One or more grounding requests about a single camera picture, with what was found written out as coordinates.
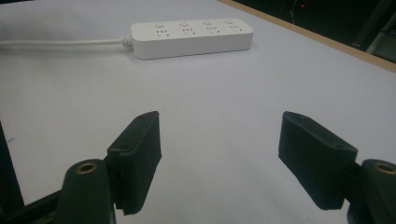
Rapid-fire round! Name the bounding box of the dark metal stand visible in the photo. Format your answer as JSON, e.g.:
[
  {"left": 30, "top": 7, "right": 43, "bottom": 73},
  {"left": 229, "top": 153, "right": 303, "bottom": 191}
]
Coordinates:
[{"left": 354, "top": 0, "right": 396, "bottom": 54}]

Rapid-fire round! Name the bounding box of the white power strip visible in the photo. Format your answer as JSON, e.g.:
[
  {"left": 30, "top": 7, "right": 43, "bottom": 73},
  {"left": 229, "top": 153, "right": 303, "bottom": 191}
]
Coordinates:
[{"left": 130, "top": 18, "right": 254, "bottom": 61}]

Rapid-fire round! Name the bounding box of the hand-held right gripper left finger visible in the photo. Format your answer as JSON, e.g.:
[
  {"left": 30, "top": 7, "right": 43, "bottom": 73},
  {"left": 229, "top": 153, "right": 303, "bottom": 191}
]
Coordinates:
[{"left": 106, "top": 110, "right": 163, "bottom": 217}]

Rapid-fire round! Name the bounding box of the white power strip cable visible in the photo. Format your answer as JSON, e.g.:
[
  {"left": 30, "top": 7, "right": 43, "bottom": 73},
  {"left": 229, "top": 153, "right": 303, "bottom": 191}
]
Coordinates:
[{"left": 0, "top": 36, "right": 134, "bottom": 52}]

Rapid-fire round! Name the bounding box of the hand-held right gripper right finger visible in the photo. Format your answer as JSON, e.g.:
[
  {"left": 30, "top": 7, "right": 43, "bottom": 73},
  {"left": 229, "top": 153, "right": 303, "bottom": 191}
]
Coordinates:
[{"left": 277, "top": 110, "right": 359, "bottom": 211}]

